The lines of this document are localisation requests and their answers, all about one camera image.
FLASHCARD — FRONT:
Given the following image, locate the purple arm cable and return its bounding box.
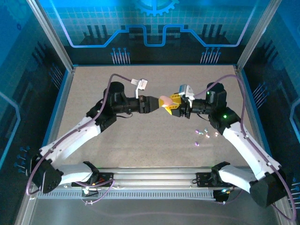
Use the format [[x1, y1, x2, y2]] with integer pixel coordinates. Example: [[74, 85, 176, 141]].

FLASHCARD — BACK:
[[26, 74, 135, 206], [193, 74, 296, 222]]

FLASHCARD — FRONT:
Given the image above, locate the aluminium table edge rail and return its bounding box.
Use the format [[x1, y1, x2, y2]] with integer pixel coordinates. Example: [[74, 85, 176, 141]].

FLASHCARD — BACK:
[[234, 65, 297, 225], [14, 66, 75, 225]]

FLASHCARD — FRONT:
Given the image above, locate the aluminium frame post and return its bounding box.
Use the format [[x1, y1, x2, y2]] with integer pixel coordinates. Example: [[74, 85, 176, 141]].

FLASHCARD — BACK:
[[26, 0, 75, 72], [236, 0, 283, 71]]

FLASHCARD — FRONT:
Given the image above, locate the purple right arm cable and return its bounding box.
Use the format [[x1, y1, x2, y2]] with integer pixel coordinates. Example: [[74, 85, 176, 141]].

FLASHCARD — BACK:
[[193, 74, 296, 222]]

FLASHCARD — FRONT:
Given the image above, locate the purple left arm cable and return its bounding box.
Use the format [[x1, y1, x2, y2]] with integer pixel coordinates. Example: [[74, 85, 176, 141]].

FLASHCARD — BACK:
[[26, 74, 135, 206]]

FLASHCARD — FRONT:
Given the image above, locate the pink earbud charging case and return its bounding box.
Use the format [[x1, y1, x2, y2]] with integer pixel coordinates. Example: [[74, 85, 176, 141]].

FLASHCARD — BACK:
[[159, 95, 173, 106]]

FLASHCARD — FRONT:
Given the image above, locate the grey slotted cable duct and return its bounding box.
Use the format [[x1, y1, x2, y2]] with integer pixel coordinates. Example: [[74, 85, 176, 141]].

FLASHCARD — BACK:
[[35, 187, 235, 200]]

